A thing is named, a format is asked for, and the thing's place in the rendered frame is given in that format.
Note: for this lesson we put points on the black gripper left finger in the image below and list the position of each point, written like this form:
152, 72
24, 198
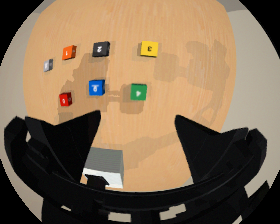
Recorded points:
69, 141

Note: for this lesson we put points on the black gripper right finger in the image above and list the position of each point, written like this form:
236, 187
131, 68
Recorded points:
203, 147

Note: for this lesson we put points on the green block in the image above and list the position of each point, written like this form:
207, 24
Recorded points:
138, 91

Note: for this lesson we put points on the red block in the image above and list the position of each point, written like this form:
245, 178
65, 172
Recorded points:
65, 99

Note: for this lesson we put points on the orange block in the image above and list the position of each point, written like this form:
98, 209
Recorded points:
69, 52

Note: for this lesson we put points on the blue block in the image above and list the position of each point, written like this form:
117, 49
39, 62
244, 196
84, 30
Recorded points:
96, 87

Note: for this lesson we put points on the yellow block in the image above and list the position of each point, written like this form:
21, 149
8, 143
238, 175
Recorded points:
149, 48

